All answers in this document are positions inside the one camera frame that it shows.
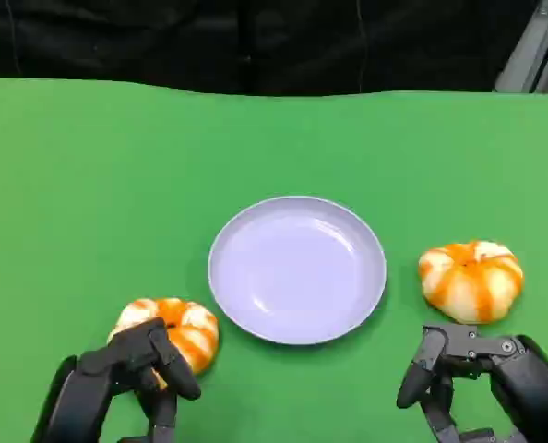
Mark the lilac plate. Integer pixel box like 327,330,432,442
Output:
207,195,388,347

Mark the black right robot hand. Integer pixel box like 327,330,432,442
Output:
395,323,548,443

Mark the green table cloth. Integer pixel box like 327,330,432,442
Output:
0,76,548,443

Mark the black backdrop curtain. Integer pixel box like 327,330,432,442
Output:
0,0,541,97

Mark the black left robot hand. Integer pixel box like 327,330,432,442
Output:
30,317,203,443

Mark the grey metal frame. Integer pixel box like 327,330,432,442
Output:
494,0,548,94

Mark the orange white toy bread roll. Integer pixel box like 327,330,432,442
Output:
417,240,526,325
107,297,220,391

